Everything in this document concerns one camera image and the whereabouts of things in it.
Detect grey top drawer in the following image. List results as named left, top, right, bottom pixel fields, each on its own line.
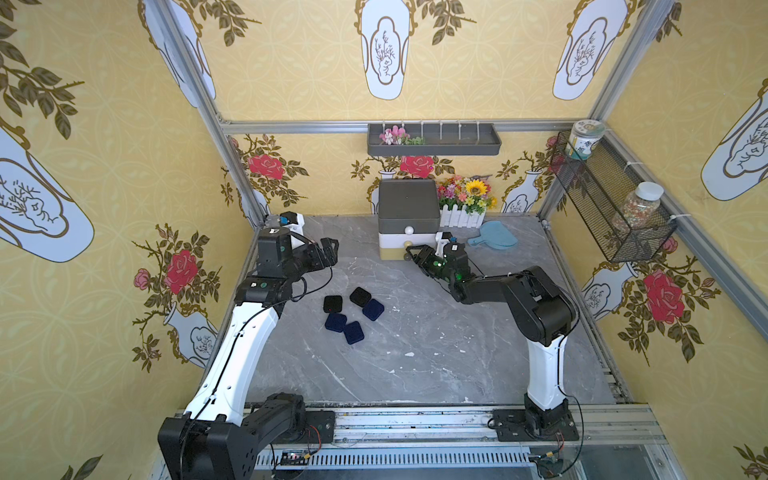
left=378, top=217, right=440, bottom=234

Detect white drawer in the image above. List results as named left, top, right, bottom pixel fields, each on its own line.
left=378, top=233, right=436, bottom=249

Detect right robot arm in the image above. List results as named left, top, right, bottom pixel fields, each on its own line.
left=406, top=242, right=577, bottom=429

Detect three-drawer storage cabinet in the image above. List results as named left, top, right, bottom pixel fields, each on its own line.
left=377, top=179, right=440, bottom=261

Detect black brooch box left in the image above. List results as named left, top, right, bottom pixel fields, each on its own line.
left=323, top=295, right=343, bottom=314

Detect black brooch box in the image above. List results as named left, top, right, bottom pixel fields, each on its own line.
left=349, top=287, right=372, bottom=308
left=323, top=295, right=343, bottom=314

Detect black brooch box right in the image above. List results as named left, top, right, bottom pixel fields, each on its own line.
left=349, top=287, right=372, bottom=308

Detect blue brooch box right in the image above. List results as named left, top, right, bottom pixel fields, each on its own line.
left=362, top=299, right=385, bottom=321

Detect blue brooch box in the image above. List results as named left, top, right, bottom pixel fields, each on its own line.
left=362, top=299, right=385, bottom=321
left=324, top=312, right=347, bottom=333
left=343, top=321, right=365, bottom=345

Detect blue brooch box left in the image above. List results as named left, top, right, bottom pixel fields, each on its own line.
left=324, top=312, right=347, bottom=333

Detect blue brooch box bottom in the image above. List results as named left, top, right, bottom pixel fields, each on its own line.
left=343, top=321, right=365, bottom=345

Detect light blue dustpan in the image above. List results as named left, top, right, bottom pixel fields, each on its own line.
left=467, top=221, right=518, bottom=250

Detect flower pot white fence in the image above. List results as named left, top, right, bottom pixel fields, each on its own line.
left=437, top=175, right=498, bottom=228

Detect small pink flowers on shelf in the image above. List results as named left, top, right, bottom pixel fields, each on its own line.
left=379, top=125, right=425, bottom=145

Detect decorated jar with lid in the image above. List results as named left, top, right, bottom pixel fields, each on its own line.
left=565, top=119, right=606, bottom=160

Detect clear jar white lid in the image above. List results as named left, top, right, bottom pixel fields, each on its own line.
left=621, top=182, right=665, bottom=229

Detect small circuit board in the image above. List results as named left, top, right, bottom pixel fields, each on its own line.
left=277, top=450, right=312, bottom=469

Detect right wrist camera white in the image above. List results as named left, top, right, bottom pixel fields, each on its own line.
left=435, top=231, right=457, bottom=258

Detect grey wall shelf tray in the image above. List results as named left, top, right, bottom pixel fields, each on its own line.
left=367, top=121, right=502, bottom=157

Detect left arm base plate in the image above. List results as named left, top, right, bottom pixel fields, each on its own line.
left=299, top=410, right=336, bottom=446

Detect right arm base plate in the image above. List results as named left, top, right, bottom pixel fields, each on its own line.
left=486, top=408, right=581, bottom=442

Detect black wire wall basket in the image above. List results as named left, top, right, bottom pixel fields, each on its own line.
left=551, top=131, right=677, bottom=263

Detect aluminium front rail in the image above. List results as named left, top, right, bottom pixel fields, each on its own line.
left=160, top=406, right=668, bottom=451

